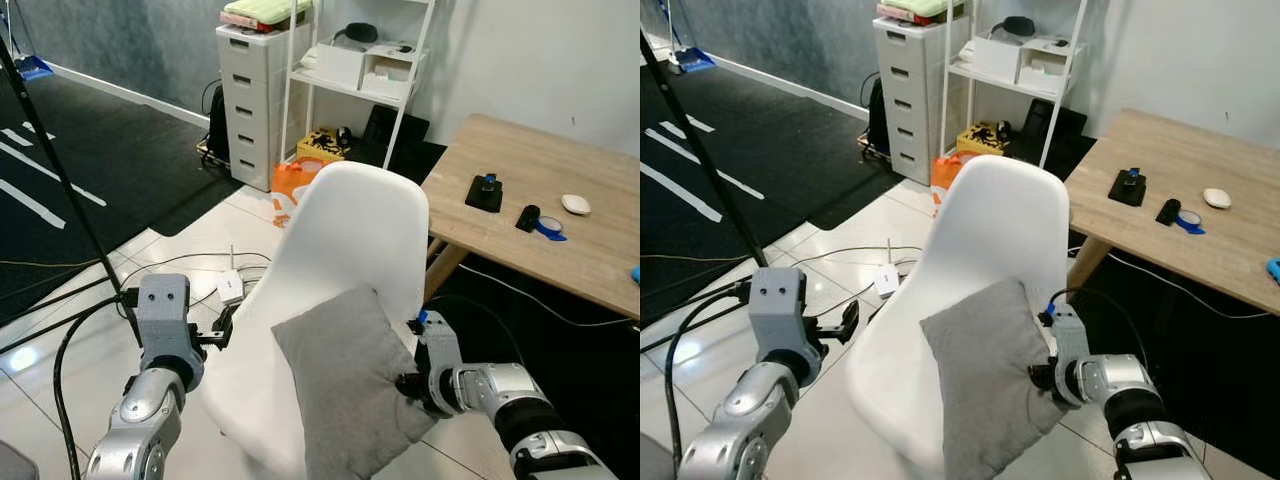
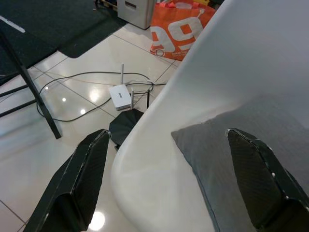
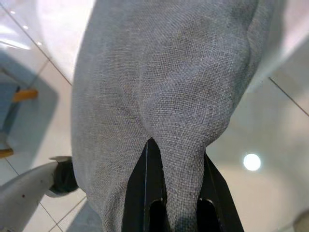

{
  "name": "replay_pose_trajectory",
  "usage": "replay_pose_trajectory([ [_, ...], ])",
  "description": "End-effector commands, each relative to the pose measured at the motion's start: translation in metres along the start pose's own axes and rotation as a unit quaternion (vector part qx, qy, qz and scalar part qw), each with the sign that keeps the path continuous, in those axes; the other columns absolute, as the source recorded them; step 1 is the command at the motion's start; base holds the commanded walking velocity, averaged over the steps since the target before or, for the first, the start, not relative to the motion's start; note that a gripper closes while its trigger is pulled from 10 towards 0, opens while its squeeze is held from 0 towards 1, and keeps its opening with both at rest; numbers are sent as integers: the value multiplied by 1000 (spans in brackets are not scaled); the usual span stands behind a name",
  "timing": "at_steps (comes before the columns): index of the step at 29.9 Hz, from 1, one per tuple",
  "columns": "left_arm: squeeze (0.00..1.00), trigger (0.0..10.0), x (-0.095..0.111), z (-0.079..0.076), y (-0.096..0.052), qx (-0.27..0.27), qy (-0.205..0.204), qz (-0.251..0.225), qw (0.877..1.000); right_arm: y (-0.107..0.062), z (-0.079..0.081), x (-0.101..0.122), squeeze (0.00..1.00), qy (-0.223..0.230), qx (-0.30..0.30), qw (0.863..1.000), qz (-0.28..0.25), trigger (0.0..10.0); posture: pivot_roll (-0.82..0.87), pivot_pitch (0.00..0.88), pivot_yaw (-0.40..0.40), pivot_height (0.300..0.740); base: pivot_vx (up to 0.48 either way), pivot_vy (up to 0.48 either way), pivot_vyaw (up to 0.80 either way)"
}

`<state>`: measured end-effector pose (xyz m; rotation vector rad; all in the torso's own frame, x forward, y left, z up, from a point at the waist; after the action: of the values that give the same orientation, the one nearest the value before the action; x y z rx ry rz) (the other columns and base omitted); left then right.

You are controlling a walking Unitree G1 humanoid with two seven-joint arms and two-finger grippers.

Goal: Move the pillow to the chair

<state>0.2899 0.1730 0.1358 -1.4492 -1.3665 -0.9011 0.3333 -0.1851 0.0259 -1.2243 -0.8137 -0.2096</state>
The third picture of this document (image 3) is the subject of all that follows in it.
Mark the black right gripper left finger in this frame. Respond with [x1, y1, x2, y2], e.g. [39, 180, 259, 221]
[120, 137, 170, 232]

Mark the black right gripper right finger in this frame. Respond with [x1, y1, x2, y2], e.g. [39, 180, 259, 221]
[196, 152, 245, 232]

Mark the grey woven pillow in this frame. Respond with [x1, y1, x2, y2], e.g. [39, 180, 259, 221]
[70, 0, 276, 232]

